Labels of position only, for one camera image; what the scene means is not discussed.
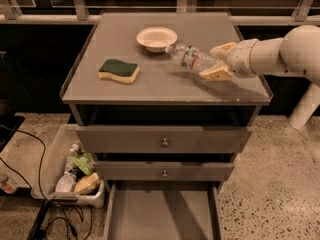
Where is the small cup on floor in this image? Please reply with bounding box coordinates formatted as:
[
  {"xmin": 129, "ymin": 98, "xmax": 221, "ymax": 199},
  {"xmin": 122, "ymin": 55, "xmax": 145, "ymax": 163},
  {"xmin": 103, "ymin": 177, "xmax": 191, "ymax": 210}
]
[{"xmin": 0, "ymin": 173, "xmax": 18, "ymax": 194}]

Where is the clear plastic storage bin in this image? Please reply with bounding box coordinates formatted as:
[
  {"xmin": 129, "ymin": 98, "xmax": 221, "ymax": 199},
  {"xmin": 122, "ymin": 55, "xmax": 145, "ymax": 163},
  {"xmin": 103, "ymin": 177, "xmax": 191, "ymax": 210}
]
[{"xmin": 31, "ymin": 124, "xmax": 105, "ymax": 208}]

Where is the brass top drawer knob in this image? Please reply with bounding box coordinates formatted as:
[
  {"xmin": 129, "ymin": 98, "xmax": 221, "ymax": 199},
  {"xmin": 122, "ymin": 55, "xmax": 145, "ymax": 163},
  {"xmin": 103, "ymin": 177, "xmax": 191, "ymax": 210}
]
[{"xmin": 161, "ymin": 138, "xmax": 169, "ymax": 147}]

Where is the grey bottom drawer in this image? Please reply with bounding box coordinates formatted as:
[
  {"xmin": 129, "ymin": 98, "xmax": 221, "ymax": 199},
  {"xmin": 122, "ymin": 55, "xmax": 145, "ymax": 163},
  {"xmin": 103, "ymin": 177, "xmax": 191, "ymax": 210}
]
[{"xmin": 103, "ymin": 181, "xmax": 225, "ymax": 240}]

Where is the white bowl on counter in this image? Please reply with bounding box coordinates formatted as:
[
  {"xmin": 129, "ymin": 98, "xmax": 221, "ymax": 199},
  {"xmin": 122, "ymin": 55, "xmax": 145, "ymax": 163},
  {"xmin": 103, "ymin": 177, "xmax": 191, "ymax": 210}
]
[{"xmin": 136, "ymin": 27, "xmax": 178, "ymax": 53}]

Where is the crumpled bottle in bin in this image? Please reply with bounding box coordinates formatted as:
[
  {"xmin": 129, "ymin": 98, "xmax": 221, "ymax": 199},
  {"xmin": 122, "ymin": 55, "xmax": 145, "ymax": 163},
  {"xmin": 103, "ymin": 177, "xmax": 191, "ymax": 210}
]
[{"xmin": 64, "ymin": 143, "xmax": 81, "ymax": 178}]

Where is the green yellow sponge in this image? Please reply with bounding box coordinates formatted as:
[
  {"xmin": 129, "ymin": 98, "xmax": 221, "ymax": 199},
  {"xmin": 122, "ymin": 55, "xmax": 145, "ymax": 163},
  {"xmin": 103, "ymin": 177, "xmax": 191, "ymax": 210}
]
[{"xmin": 98, "ymin": 59, "xmax": 139, "ymax": 84}]

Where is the black cable on floor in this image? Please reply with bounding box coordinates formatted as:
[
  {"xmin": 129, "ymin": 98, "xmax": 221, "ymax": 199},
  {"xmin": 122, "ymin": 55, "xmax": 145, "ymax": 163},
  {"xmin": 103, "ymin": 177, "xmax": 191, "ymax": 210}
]
[{"xmin": 0, "ymin": 123, "xmax": 94, "ymax": 240}]

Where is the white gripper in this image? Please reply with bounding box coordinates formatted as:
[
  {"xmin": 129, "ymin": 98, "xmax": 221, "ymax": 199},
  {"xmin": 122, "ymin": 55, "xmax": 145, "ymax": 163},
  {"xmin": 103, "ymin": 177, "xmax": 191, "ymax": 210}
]
[{"xmin": 199, "ymin": 39, "xmax": 258, "ymax": 81}]

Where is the white bowl in bin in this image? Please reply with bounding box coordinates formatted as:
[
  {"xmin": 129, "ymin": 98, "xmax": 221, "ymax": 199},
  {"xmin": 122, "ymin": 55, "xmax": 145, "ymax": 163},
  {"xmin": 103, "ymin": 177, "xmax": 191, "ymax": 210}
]
[{"xmin": 55, "ymin": 174, "xmax": 76, "ymax": 193}]

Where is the metal window rail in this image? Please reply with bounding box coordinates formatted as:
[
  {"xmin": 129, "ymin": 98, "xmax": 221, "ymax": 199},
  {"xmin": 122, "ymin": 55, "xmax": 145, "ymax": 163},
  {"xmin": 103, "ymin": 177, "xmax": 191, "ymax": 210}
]
[{"xmin": 0, "ymin": 0, "xmax": 320, "ymax": 26}]

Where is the brass middle drawer knob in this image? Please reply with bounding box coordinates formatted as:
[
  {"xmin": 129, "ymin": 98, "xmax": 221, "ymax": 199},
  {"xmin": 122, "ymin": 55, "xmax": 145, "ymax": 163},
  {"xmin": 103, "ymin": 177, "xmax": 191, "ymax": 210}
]
[{"xmin": 162, "ymin": 170, "xmax": 168, "ymax": 178}]

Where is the clear plastic water bottle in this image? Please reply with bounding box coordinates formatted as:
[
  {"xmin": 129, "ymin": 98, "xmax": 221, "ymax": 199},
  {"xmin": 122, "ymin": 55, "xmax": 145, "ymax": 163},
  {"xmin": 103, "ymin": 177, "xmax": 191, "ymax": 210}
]
[{"xmin": 165, "ymin": 43, "xmax": 221, "ymax": 73}]

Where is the yellow sponge in bin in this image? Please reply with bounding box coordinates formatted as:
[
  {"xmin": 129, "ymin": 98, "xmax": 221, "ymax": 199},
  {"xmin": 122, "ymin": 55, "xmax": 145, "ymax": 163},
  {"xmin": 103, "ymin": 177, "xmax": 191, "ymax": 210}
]
[{"xmin": 74, "ymin": 173, "xmax": 100, "ymax": 195}]

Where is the grey drawer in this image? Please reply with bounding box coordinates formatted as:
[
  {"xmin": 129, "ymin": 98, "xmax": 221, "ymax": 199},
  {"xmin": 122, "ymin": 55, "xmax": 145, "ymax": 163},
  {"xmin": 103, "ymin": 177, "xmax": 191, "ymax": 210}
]
[
  {"xmin": 103, "ymin": 181, "xmax": 225, "ymax": 240},
  {"xmin": 76, "ymin": 126, "xmax": 252, "ymax": 153},
  {"xmin": 95, "ymin": 161, "xmax": 234, "ymax": 181}
]

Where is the grey middle drawer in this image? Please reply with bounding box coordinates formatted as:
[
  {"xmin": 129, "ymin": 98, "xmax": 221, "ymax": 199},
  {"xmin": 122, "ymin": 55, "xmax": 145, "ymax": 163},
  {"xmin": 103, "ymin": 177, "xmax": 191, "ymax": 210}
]
[{"xmin": 95, "ymin": 161, "xmax": 234, "ymax": 181}]

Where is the grey top drawer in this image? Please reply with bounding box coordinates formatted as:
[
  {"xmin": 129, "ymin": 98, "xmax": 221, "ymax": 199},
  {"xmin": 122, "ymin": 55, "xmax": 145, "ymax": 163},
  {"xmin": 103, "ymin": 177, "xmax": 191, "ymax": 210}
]
[{"xmin": 76, "ymin": 126, "xmax": 252, "ymax": 153}]

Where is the grey drawer cabinet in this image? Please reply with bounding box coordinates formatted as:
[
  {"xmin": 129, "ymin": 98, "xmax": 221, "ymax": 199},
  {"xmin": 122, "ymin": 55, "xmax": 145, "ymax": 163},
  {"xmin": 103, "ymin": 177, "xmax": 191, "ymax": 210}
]
[{"xmin": 59, "ymin": 11, "xmax": 274, "ymax": 240}]

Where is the brass drawer knob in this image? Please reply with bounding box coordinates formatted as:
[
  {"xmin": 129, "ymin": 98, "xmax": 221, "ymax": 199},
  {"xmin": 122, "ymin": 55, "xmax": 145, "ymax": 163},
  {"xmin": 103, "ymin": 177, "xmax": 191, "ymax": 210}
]
[
  {"xmin": 161, "ymin": 138, "xmax": 169, "ymax": 147},
  {"xmin": 162, "ymin": 170, "xmax": 168, "ymax": 178}
]

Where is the black device at left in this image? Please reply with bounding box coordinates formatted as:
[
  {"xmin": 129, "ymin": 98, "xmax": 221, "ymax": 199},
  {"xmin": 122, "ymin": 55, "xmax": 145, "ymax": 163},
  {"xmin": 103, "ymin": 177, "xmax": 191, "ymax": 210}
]
[{"xmin": 0, "ymin": 100, "xmax": 24, "ymax": 152}]

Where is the green packet in bin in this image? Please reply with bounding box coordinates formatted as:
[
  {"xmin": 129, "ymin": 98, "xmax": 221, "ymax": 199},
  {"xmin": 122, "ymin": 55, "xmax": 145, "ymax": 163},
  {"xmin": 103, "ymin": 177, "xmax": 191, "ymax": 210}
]
[{"xmin": 72, "ymin": 152, "xmax": 94, "ymax": 176}]

